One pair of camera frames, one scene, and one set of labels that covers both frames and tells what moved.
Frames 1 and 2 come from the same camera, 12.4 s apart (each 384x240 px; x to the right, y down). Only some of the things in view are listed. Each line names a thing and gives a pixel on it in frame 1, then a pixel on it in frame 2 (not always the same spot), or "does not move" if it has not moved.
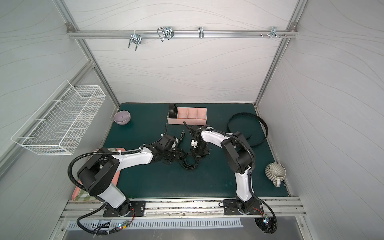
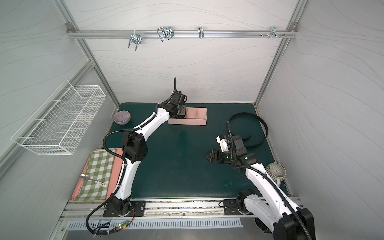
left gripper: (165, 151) to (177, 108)
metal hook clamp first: (136, 38) does not move
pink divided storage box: (195, 116) does not move
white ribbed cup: (275, 172) does not move
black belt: (249, 113) does not move
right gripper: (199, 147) to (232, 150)
